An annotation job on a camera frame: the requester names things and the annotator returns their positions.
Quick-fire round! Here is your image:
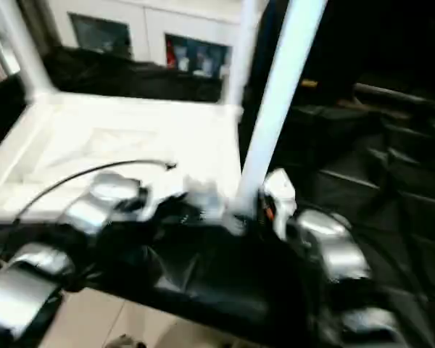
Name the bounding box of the white plastic table leg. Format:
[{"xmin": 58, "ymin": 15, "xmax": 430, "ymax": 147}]
[
  {"xmin": 0, "ymin": 0, "xmax": 56, "ymax": 102},
  {"xmin": 233, "ymin": 0, "xmax": 328, "ymax": 219},
  {"xmin": 225, "ymin": 0, "xmax": 261, "ymax": 109}
]

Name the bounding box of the black mat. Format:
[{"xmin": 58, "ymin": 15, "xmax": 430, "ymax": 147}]
[{"xmin": 0, "ymin": 46, "xmax": 435, "ymax": 348}]

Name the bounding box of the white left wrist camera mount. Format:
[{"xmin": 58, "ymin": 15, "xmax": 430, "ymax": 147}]
[{"xmin": 138, "ymin": 170, "xmax": 190, "ymax": 223}]

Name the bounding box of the white plastic table top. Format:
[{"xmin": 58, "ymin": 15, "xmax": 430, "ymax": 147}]
[{"xmin": 0, "ymin": 89, "xmax": 252, "ymax": 237}]

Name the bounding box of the red bottle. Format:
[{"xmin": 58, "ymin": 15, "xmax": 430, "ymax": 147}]
[{"xmin": 165, "ymin": 39, "xmax": 178, "ymax": 69}]

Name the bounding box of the dark left robot foot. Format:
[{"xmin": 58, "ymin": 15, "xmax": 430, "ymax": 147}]
[{"xmin": 106, "ymin": 333, "xmax": 146, "ymax": 348}]

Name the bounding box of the black rod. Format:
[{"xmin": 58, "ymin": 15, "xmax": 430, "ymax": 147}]
[{"xmin": 353, "ymin": 82, "xmax": 435, "ymax": 107}]

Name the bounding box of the black box with gold label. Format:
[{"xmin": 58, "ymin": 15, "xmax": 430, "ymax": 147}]
[{"xmin": 260, "ymin": 0, "xmax": 360, "ymax": 107}]

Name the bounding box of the white cabinet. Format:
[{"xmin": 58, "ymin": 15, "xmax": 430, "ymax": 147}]
[{"xmin": 48, "ymin": 0, "xmax": 266, "ymax": 80}]

